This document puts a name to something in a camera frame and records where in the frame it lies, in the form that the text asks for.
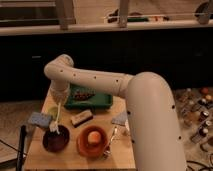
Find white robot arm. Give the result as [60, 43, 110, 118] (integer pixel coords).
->
[44, 54, 187, 171]

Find wooden block brush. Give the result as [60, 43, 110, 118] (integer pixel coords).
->
[71, 110, 93, 127]

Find orange ball in bowl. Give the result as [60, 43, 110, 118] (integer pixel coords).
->
[88, 131, 101, 144]

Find orange bowl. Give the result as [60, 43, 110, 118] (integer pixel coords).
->
[76, 125, 108, 158]

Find purple bowl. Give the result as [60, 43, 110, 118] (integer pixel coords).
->
[42, 125, 70, 152]

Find green tray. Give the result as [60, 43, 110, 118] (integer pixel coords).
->
[64, 85, 113, 109]

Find dark grapes in tray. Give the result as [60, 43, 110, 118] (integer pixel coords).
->
[73, 92, 94, 101]

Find white cup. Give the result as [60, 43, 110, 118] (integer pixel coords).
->
[125, 120, 130, 136]

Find green lime slice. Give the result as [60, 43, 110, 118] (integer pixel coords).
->
[48, 106, 58, 120]

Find metal spoon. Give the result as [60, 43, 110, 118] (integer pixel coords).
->
[103, 126, 118, 158]

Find blue sponge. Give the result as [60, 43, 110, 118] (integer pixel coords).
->
[28, 112, 52, 128]

